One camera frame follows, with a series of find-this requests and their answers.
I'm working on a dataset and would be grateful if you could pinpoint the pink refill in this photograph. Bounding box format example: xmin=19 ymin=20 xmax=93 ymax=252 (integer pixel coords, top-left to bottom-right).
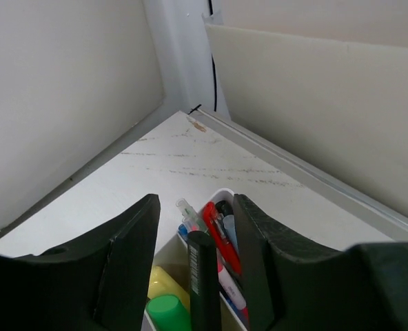
xmin=216 ymin=252 xmax=249 ymax=321

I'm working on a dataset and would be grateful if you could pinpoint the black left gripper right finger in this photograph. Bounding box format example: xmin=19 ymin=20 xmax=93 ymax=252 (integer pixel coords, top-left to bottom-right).
xmin=233 ymin=194 xmax=408 ymax=330

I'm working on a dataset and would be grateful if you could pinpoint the green refill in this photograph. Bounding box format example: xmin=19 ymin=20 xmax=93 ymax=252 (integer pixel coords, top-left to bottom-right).
xmin=176 ymin=199 xmax=207 ymax=232

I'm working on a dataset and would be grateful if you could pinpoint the red gel pen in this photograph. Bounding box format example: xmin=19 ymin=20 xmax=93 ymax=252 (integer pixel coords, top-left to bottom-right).
xmin=202 ymin=201 xmax=242 ymax=275

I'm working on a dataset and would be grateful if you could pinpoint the yellow highlighter clear cap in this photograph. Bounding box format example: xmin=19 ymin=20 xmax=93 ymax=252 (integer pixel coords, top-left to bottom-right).
xmin=147 ymin=265 xmax=190 ymax=312

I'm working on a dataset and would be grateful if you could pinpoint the white three-compartment organizer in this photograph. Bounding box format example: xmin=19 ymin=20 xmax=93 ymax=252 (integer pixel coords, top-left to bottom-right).
xmin=145 ymin=188 xmax=248 ymax=330

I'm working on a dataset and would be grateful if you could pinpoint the blue gel pen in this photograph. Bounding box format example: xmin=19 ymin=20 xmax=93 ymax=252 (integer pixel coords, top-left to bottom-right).
xmin=178 ymin=223 xmax=187 ymax=242

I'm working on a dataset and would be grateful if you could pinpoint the blue clear pen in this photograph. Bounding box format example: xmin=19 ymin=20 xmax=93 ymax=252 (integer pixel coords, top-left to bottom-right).
xmin=223 ymin=214 xmax=238 ymax=253

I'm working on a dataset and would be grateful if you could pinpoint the black marker yellow cap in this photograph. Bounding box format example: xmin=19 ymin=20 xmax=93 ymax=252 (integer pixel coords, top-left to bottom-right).
xmin=187 ymin=231 xmax=222 ymax=331

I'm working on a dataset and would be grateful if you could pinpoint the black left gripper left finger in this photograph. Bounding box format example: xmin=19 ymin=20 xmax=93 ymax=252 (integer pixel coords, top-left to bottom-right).
xmin=0 ymin=194 xmax=161 ymax=330

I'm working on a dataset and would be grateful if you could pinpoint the black marker green cap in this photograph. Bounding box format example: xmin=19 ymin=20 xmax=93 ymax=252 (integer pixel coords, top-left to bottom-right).
xmin=146 ymin=294 xmax=192 ymax=331

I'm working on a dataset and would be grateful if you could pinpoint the black mechanical pencil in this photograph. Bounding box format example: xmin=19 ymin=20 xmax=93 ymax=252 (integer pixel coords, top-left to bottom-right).
xmin=215 ymin=200 xmax=234 ymax=221

